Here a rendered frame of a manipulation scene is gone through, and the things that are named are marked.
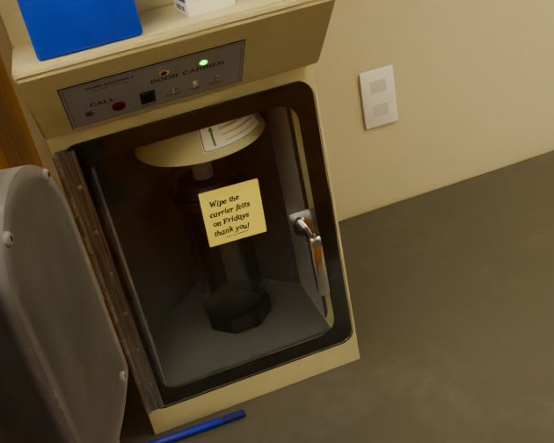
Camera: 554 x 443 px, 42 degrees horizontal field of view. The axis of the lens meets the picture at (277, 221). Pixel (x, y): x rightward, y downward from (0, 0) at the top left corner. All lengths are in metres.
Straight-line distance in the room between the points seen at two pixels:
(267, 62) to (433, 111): 0.74
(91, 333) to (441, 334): 0.99
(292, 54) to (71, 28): 0.25
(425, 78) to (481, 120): 0.17
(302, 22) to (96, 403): 0.63
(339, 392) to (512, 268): 0.39
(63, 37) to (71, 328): 0.56
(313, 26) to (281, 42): 0.04
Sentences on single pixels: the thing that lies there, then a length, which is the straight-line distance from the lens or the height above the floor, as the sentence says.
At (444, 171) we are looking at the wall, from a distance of 1.56.
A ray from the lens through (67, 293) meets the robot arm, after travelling 0.16.
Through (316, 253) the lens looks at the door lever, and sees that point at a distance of 0.90.
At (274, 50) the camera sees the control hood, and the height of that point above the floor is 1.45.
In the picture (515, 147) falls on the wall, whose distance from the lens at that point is 1.64.
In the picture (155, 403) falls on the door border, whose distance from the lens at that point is 1.03.
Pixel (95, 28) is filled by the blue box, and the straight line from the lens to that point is 0.70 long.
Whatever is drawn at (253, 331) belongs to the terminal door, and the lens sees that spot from 1.00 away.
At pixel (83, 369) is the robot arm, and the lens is 0.16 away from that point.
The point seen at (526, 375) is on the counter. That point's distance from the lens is 1.07.
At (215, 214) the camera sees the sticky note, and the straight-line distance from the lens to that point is 0.89.
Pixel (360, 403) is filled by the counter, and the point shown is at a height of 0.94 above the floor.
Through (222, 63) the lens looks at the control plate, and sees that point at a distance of 0.77.
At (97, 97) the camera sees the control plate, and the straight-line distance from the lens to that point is 0.76.
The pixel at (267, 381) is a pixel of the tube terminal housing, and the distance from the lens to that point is 1.07.
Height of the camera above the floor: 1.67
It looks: 29 degrees down
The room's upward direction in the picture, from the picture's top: 12 degrees counter-clockwise
